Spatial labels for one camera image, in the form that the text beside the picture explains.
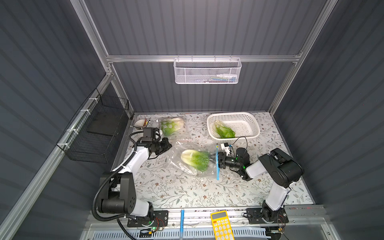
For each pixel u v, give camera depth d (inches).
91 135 28.4
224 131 38.5
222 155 31.7
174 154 33.4
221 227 27.7
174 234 27.7
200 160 33.4
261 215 27.7
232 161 31.2
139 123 40.2
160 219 28.6
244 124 44.0
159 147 29.7
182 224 28.0
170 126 39.9
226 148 34.1
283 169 19.7
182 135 42.1
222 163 31.1
